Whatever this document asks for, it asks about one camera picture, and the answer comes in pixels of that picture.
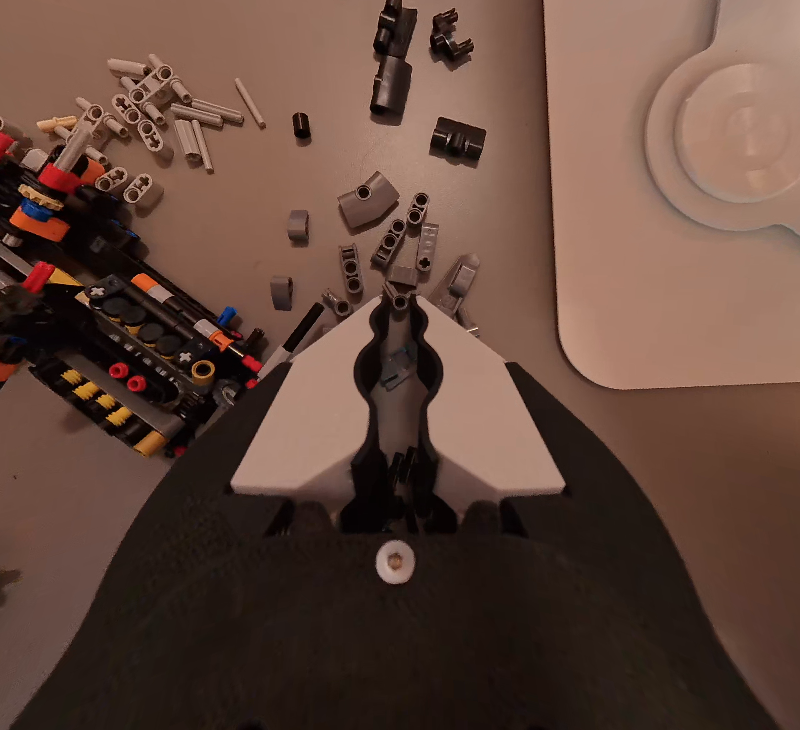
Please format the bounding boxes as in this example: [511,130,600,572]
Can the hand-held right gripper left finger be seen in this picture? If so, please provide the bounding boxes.
[230,295,401,534]

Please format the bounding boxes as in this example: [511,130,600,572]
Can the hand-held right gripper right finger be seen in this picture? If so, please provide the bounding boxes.
[400,294,568,534]

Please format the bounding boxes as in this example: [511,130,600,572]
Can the partly built lego model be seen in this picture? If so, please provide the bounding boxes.
[0,117,327,460]

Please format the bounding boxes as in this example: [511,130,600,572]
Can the small bluish grey lego piece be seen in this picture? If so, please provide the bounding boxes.
[378,345,417,391]

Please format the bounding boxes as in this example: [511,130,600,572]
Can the pile of dark grey lego pieces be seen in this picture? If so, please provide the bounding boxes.
[270,170,482,338]

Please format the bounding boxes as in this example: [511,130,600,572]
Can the black lego ribbed block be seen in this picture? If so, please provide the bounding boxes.
[429,116,488,161]

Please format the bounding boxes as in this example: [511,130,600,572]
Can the pile of light grey lego pieces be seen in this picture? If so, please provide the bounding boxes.
[36,54,267,206]

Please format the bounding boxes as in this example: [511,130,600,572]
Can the black lego curved panel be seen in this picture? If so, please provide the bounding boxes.
[369,55,413,117]

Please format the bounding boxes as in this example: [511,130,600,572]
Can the black lego clip connector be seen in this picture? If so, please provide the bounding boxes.
[429,8,475,61]

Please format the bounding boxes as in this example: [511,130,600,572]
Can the black lego double connector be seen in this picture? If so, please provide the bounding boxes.
[373,0,419,56]

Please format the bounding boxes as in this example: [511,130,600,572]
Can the white lamp base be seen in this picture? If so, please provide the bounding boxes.
[542,0,800,391]

